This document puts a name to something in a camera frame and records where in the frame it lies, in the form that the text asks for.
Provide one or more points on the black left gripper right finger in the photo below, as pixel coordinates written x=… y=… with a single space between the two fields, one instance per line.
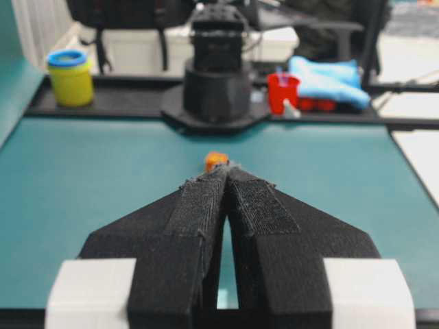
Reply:
x=302 y=268

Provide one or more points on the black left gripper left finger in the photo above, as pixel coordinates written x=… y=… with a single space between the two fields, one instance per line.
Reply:
x=152 y=268

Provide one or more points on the small orange block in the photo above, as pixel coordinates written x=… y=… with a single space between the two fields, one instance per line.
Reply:
x=213 y=159

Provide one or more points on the red plastic cup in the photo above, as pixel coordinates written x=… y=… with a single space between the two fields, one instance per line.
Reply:
x=282 y=86

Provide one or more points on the green mat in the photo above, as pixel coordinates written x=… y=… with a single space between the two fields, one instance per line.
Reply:
x=63 y=178

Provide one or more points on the red toy tray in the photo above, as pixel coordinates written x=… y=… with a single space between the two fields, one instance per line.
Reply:
x=316 y=105

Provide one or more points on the light blue cloth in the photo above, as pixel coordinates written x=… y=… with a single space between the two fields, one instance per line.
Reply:
x=338 y=81

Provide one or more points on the white storage box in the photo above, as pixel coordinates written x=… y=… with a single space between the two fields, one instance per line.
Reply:
x=138 y=52

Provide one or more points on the yellow jar with blue lid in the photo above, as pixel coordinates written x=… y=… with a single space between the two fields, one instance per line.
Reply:
x=70 y=77

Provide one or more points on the black office chair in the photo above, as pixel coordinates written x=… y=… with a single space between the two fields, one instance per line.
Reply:
x=330 y=31

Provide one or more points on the black backpack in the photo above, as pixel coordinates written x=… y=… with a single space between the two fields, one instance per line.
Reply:
x=114 y=14

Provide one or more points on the black table frame rail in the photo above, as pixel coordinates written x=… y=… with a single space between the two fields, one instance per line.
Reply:
x=149 y=98

